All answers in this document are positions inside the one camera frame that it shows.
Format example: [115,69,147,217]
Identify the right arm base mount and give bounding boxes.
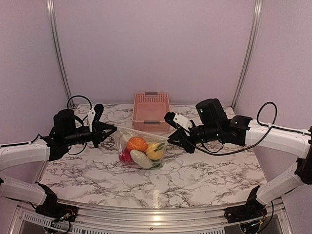
[224,204,268,223]

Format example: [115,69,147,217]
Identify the red fake apple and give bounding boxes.
[119,149,133,163]

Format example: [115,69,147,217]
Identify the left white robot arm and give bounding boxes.
[0,104,117,218]

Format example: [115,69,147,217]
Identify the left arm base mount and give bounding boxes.
[35,203,78,222]

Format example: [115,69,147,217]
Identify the aluminium frame post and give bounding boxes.
[46,0,72,99]
[231,0,263,110]

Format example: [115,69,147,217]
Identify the green fake leafy vegetable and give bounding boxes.
[150,159,163,169]

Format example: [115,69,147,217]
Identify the yellow fake lemon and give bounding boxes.
[145,142,166,160]

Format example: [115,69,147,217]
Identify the left aluminium frame post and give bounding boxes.
[46,0,72,99]

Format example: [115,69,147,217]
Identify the orange fake orange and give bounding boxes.
[126,137,148,152]

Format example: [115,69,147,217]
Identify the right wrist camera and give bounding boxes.
[164,112,193,136]

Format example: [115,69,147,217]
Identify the clear zip top bag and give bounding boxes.
[113,126,169,170]

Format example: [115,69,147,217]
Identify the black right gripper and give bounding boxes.
[168,123,221,154]

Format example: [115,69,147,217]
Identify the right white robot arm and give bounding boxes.
[164,98,312,223]

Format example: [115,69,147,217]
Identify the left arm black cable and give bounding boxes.
[31,95,93,156]

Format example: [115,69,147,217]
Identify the right aluminium frame post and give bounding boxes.
[231,0,263,110]

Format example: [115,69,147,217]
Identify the pink plastic basket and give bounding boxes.
[132,92,170,132]

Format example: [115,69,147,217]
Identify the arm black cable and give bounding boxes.
[31,95,93,156]
[195,101,278,156]

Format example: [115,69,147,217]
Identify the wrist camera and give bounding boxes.
[87,104,104,132]
[164,112,193,136]

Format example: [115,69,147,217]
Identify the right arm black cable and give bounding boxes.
[195,101,278,156]

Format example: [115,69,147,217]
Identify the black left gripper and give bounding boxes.
[63,121,116,147]

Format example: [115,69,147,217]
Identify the front aluminium rail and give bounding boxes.
[9,197,293,234]

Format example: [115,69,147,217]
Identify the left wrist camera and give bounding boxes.
[87,104,104,132]

